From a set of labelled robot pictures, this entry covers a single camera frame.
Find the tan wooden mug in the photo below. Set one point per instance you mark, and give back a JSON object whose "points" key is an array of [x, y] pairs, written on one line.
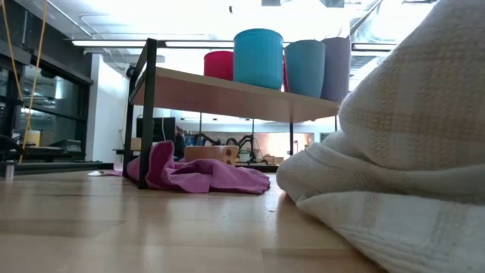
{"points": [[206, 153]]}

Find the lavender tall plastic cup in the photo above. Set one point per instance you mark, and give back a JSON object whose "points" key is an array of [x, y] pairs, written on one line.
{"points": [[337, 72]]}

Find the background black robot arm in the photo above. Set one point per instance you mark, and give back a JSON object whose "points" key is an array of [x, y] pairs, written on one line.
{"points": [[246, 142]]}

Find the cardboard box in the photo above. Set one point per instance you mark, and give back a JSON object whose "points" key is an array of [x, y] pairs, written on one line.
{"points": [[273, 159]]}

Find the blue storage bins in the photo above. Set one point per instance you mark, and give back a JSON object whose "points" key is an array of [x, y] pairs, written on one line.
{"points": [[190, 141]]}

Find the purple cloth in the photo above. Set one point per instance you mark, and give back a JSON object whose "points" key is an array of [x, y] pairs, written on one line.
{"points": [[204, 176]]}

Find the person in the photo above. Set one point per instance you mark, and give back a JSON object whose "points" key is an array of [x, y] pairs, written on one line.
{"points": [[179, 142]]}

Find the black monitor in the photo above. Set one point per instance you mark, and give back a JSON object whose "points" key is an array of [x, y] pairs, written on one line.
{"points": [[168, 129]]}

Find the white checked towel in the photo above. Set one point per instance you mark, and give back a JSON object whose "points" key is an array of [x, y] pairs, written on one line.
{"points": [[398, 151]]}

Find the ceiling light strip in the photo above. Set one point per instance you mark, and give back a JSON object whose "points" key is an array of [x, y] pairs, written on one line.
{"points": [[373, 47], [113, 43]]}

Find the grey flat device box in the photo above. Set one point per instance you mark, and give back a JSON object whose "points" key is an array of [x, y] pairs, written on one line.
{"points": [[65, 146]]}

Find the black desk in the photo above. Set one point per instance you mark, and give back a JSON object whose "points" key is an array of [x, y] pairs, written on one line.
{"points": [[38, 153]]}

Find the pale yellow cylindrical container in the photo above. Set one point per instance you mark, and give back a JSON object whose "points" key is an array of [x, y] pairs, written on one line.
{"points": [[32, 138]]}

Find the silver metal standoff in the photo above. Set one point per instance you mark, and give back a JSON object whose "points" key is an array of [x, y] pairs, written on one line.
{"points": [[9, 170]]}

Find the black aluminium rig frame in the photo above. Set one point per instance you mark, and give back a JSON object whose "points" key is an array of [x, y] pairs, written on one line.
{"points": [[57, 167]]}

